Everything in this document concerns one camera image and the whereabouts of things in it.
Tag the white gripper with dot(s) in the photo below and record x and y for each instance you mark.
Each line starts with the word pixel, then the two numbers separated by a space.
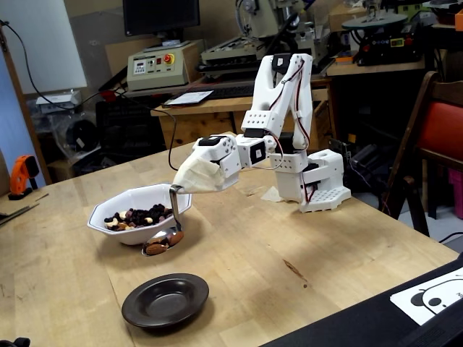
pixel 213 153

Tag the metal spoon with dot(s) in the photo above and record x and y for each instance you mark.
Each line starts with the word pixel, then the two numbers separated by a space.
pixel 161 235

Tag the white octagonal bowl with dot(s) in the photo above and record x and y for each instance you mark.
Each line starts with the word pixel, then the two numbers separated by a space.
pixel 126 235

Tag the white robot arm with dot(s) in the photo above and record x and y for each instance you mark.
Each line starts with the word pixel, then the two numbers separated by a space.
pixel 262 90

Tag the brown plate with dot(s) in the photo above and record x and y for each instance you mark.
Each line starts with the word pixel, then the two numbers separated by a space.
pixel 144 311

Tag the beige masking tape wrap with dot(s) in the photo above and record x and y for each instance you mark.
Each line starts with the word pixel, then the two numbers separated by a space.
pixel 197 177

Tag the wooden workbench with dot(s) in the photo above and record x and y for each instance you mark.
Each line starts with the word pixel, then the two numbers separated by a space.
pixel 188 123

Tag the white printed paper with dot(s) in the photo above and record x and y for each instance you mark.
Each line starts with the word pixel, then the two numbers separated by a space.
pixel 190 98

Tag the black keyboard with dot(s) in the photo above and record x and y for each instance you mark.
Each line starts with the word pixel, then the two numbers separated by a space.
pixel 228 92

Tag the beige tape sheet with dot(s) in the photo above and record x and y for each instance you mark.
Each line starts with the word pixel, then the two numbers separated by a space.
pixel 269 197

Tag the black plastic crate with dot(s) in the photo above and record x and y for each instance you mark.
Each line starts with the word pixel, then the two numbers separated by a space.
pixel 123 126

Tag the nut and fruit mix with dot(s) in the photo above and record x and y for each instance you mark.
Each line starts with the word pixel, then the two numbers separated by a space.
pixel 144 217

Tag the beige control box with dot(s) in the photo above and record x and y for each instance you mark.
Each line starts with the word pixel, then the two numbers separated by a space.
pixel 159 77

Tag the clear bag black disc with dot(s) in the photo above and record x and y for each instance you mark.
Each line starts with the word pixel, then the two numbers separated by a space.
pixel 81 135

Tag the black controller board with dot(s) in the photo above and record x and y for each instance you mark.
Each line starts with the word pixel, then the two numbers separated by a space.
pixel 340 146

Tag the beige milling machine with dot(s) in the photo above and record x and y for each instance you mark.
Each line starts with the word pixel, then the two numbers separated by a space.
pixel 260 21

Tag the black computer monitor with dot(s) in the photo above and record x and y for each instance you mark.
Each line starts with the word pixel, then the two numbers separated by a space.
pixel 161 16

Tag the small white box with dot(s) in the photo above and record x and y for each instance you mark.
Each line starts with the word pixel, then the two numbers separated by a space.
pixel 58 101

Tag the orange black tool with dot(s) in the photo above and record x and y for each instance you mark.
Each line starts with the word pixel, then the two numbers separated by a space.
pixel 21 170

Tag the wooden shelf board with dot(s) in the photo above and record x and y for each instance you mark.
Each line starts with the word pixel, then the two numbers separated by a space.
pixel 380 69

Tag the plain cardboard box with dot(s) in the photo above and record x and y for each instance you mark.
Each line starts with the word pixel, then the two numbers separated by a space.
pixel 343 18

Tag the white board panel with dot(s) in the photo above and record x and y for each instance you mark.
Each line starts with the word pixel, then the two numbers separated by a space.
pixel 43 43

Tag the thin metal strip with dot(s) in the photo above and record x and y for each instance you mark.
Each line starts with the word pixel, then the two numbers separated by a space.
pixel 18 213

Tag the black scroll saw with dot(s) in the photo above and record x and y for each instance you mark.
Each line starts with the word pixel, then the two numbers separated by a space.
pixel 383 47

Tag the black laptop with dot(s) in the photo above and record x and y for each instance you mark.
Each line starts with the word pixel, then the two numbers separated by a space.
pixel 361 325

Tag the wooden chair red cushion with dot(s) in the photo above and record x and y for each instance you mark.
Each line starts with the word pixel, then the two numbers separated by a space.
pixel 441 126

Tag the pink bin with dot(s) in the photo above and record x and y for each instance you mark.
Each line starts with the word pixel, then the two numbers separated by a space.
pixel 456 195

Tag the white panda sticker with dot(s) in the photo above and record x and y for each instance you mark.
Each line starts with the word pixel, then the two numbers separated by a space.
pixel 427 300

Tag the small black object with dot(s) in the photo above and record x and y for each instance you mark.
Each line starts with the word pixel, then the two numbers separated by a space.
pixel 16 342

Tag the brown wooden post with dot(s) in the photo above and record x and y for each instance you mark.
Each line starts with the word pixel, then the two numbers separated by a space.
pixel 21 105

